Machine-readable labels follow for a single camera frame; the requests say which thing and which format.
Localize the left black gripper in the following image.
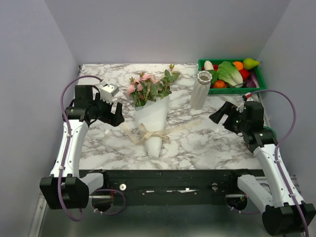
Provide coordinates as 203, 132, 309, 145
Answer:
89, 93, 125, 126

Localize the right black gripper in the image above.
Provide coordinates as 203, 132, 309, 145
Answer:
209, 100, 249, 134

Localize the pink flower bouquet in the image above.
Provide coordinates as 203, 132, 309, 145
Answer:
126, 64, 181, 107

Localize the white wrapping paper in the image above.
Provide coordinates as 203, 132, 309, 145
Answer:
134, 96, 170, 158

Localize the cream ribbon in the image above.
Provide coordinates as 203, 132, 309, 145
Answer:
119, 118, 202, 145

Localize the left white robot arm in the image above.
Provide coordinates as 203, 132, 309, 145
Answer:
39, 84, 124, 209

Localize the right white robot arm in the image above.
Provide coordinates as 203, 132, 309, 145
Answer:
209, 101, 316, 236

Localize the white ribbed vase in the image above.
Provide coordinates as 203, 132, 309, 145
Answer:
190, 71, 212, 110

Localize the orange toy pumpkin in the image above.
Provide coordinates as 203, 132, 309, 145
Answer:
212, 79, 227, 88

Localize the green tape roll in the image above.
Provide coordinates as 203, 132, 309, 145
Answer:
264, 126, 276, 135

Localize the green toy cabbage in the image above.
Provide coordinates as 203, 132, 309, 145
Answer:
217, 61, 243, 88

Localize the purple toy eggplant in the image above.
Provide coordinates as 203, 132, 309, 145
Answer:
245, 74, 259, 88

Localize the red toy pepper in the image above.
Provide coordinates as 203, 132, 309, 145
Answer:
239, 69, 250, 81

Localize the white toy radish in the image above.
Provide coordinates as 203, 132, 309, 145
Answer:
204, 61, 214, 71

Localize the orange toy fruit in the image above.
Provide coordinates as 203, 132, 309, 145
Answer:
233, 61, 244, 71

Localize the green plastic tray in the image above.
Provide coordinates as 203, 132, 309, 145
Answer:
198, 58, 267, 95

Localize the green toy pear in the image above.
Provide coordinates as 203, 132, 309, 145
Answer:
243, 58, 261, 70

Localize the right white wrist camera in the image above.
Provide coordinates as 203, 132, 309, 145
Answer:
237, 92, 255, 112

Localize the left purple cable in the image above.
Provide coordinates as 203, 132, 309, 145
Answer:
57, 75, 104, 222

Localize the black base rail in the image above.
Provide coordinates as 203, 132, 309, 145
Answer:
93, 169, 264, 206

